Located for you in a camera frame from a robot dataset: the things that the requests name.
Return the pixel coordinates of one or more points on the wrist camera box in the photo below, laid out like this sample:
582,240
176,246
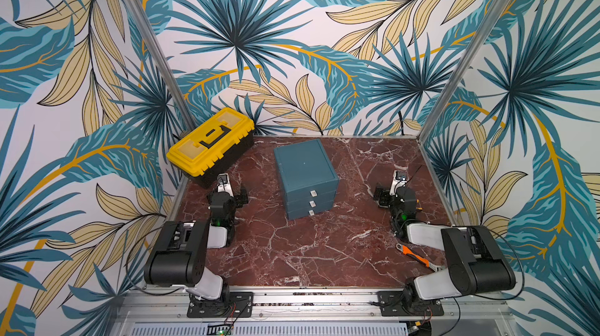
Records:
224,184
400,178

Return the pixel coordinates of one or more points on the teal top drawer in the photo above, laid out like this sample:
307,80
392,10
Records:
310,191

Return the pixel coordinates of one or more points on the teal bottom drawer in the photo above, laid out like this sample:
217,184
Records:
309,211

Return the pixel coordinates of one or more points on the aluminium corner post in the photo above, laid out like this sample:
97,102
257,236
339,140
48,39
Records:
148,36
484,29

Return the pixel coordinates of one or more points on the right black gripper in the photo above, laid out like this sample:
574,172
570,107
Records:
383,196

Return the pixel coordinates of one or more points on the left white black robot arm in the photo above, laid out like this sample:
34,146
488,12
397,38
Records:
178,257

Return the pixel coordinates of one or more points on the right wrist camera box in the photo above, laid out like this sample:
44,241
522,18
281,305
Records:
400,178

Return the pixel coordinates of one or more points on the right aluminium corner post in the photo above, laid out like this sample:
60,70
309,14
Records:
484,29

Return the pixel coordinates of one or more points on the teal three-drawer cabinet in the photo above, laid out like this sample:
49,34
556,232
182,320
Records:
303,164

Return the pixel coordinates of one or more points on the yellow black toolbox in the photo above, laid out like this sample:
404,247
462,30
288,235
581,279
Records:
213,147

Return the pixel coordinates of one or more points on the teal drawer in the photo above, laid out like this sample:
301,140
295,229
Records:
330,196
309,211
310,191

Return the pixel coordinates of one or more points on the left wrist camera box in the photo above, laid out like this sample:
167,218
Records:
224,184

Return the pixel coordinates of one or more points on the left aluminium corner post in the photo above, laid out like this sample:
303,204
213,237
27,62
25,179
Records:
148,36

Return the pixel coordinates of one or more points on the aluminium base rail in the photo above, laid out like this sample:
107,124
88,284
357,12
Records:
311,311

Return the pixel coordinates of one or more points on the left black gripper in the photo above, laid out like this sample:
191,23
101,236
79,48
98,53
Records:
238,200

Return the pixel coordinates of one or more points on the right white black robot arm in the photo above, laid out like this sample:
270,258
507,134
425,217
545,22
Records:
474,263

